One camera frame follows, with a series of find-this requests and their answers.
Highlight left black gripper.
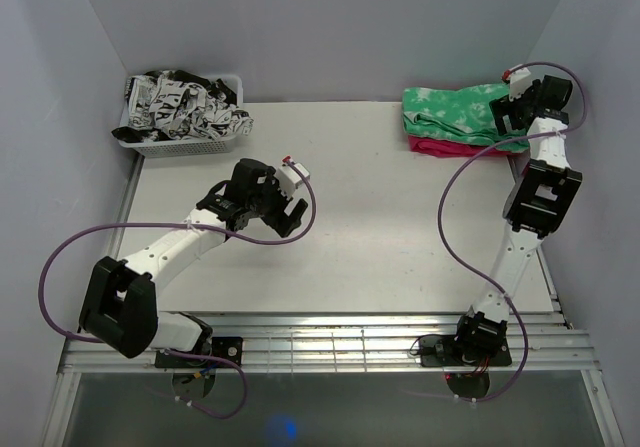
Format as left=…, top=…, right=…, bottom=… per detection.
left=247, top=167, right=307, bottom=238

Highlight green tie-dye trousers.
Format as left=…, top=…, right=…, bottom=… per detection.
left=401, top=83, right=529, bottom=156

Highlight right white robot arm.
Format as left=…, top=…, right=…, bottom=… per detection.
left=451, top=69, right=582, bottom=366

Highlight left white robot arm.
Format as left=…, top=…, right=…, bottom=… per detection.
left=79, top=158, right=317, bottom=367

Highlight folded pink trousers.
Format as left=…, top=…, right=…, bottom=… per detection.
left=408, top=135, right=483, bottom=158

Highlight white plastic basket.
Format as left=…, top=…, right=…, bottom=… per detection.
left=114, top=74, right=245, bottom=158

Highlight black and white printed garment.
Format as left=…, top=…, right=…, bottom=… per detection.
left=112, top=70, right=254, bottom=144

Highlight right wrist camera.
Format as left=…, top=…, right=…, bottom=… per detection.
left=502, top=64, right=533, bottom=102

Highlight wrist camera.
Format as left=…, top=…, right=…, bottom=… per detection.
left=502, top=64, right=533, bottom=102
left=275, top=156, right=310, bottom=199

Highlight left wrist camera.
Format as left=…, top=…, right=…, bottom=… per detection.
left=275, top=156, right=310, bottom=199

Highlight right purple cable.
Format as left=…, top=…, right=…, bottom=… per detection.
left=403, top=60, right=589, bottom=404

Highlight purple cable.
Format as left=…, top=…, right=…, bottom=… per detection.
left=403, top=60, right=589, bottom=404
left=38, top=166, right=317, bottom=418

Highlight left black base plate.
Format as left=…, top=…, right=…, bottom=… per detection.
left=154, top=336, right=244, bottom=370

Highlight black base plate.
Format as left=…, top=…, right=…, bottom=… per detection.
left=411, top=334, right=512, bottom=368
left=154, top=336, right=244, bottom=370

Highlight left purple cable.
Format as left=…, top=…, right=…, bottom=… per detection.
left=38, top=166, right=317, bottom=418

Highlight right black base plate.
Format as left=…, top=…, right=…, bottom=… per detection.
left=411, top=334, right=512, bottom=368

